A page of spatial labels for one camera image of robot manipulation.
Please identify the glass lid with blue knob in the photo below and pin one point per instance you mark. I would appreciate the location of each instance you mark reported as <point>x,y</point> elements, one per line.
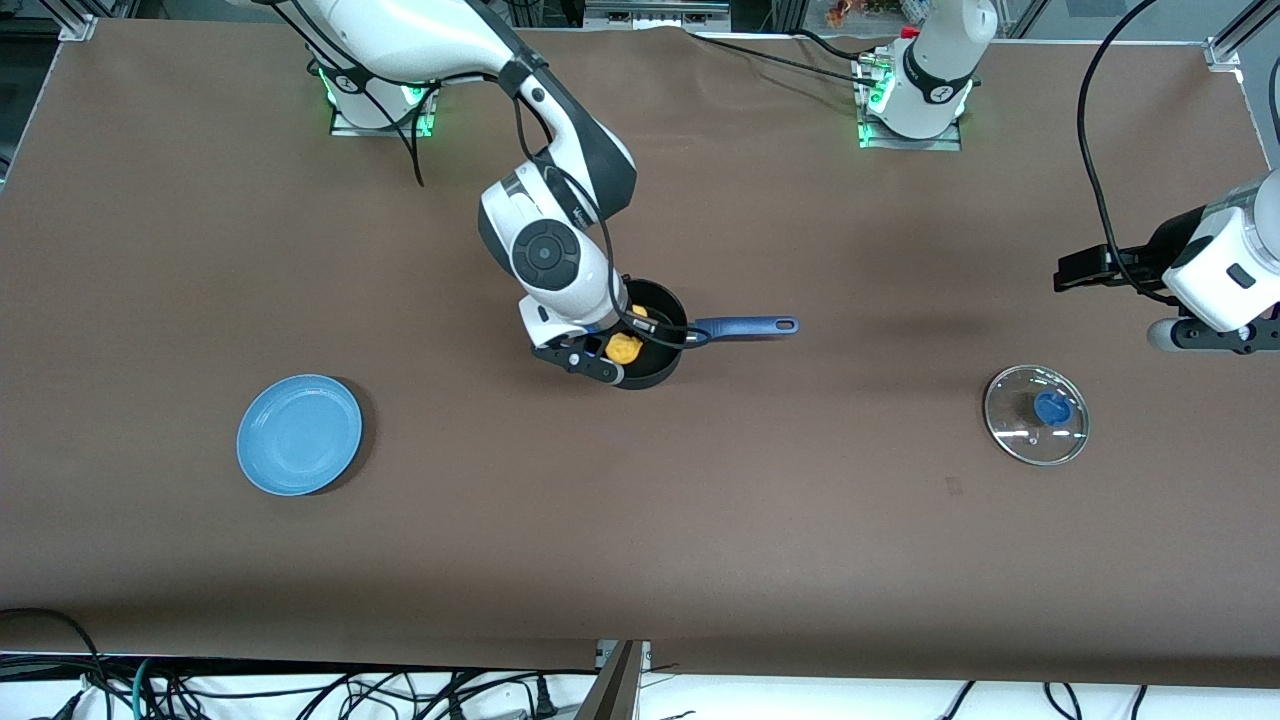
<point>1010,425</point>

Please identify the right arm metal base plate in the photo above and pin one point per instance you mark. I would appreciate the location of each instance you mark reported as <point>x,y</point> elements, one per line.
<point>345,128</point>

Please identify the aluminium frame bar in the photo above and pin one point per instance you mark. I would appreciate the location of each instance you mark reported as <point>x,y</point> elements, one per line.
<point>615,690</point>

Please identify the brown table cover sheet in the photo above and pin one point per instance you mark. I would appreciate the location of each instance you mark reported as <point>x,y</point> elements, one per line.
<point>640,540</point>

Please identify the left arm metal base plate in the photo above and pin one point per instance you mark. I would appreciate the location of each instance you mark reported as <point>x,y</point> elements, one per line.
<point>880,142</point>

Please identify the metal corner bracket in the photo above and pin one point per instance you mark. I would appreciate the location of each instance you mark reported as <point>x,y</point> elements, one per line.
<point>80,27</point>
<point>1224,55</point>

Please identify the colourful toy figure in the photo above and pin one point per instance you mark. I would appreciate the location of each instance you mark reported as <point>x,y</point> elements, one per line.
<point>842,12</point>

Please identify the blue plate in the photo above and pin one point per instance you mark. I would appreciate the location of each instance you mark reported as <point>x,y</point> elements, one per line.
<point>300,435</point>

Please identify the black power plug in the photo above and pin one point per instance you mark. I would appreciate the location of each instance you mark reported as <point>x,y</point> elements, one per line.
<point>545,700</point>

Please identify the silver metal device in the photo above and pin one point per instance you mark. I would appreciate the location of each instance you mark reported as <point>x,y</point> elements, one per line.
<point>655,12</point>

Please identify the yellow potato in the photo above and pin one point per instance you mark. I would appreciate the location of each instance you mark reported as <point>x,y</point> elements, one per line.
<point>625,350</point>

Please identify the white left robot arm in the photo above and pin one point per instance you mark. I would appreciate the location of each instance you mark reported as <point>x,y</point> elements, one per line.
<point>940,70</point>

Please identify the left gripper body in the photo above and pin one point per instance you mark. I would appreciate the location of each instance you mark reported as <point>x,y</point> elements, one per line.
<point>1150,256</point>

